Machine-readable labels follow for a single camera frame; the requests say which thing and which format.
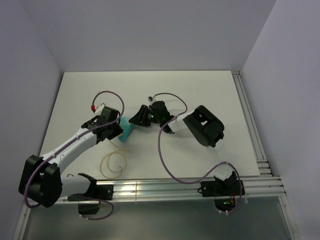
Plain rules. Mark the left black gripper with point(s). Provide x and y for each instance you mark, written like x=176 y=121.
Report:
x=117 y=131

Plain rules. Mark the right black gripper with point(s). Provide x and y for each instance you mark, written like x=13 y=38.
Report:
x=139 y=118

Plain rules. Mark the teal triangular power strip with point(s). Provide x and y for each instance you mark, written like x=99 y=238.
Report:
x=127 y=128

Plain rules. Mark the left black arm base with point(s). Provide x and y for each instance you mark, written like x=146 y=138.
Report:
x=91 y=202

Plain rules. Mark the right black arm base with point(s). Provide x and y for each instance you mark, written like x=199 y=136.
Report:
x=224 y=192

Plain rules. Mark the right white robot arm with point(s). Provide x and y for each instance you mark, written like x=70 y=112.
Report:
x=222 y=179

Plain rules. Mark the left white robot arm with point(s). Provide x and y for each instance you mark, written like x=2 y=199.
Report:
x=41 y=179

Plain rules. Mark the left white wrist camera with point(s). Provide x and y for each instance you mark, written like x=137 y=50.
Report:
x=97 y=109

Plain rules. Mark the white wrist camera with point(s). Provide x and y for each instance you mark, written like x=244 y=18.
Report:
x=151 y=100
x=97 y=109

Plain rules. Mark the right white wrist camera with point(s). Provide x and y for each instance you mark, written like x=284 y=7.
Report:
x=151 y=100

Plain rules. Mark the aluminium rail frame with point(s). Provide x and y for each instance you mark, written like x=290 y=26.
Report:
x=264 y=185

